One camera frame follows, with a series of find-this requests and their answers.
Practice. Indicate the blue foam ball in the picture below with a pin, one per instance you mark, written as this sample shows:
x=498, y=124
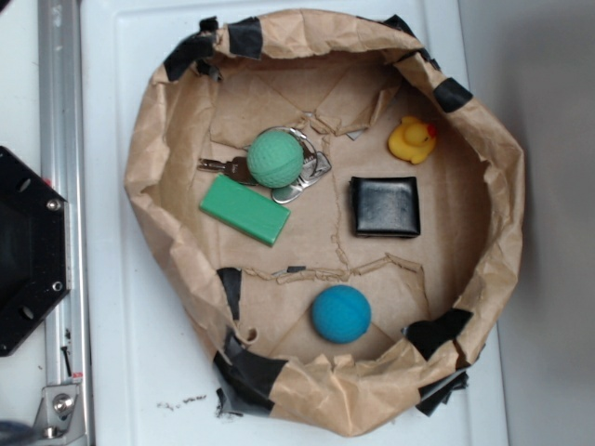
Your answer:
x=341, y=314

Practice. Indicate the green foam ball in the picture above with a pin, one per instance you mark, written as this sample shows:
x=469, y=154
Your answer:
x=275, y=159

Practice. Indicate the green rectangular block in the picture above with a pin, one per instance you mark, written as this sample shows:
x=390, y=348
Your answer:
x=245, y=210

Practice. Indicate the black leather wallet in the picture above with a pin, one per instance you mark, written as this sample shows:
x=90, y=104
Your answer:
x=385, y=207

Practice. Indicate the yellow rubber duck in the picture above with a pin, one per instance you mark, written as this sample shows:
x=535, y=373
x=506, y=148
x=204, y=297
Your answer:
x=412, y=140

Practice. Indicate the brown paper bag bin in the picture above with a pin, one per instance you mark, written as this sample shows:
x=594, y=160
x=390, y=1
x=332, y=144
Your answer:
x=347, y=82

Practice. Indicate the silver keys on ring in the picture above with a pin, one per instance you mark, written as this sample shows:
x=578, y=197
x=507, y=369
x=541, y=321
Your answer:
x=315, y=166

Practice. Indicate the aluminium extrusion rail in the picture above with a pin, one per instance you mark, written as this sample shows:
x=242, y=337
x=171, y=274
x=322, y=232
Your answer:
x=68, y=351

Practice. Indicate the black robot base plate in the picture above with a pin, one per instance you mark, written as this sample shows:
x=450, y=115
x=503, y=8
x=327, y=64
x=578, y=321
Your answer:
x=34, y=274

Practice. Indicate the metal corner bracket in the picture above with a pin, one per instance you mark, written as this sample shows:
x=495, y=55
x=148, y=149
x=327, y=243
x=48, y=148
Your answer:
x=59, y=419

